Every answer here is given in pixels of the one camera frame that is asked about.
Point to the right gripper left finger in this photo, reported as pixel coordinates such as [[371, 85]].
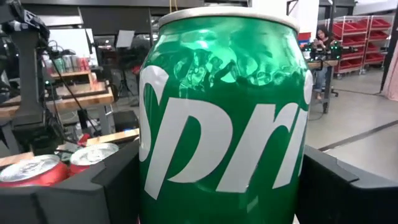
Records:
[[77, 202]]

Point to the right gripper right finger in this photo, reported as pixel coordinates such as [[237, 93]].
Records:
[[342, 202]]

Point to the dark red black soda can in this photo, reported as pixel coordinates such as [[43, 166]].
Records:
[[29, 168]]

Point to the green lemon-lime soda can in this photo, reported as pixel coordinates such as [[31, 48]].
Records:
[[224, 124]]

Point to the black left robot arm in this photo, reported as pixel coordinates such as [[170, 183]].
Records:
[[28, 77]]

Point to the black box with blue light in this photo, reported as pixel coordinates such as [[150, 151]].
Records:
[[124, 119]]

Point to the wooden workbench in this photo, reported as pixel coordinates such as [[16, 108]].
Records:
[[77, 99]]

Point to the pale pink curtain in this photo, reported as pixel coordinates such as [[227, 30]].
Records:
[[391, 74]]

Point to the wooden work table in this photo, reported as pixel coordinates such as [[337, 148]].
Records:
[[320, 64]]

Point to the white board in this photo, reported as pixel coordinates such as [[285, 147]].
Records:
[[73, 40]]

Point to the person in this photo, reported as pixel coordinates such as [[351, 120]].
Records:
[[323, 39]]

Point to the white panel on tripod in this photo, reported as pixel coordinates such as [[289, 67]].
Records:
[[125, 39]]

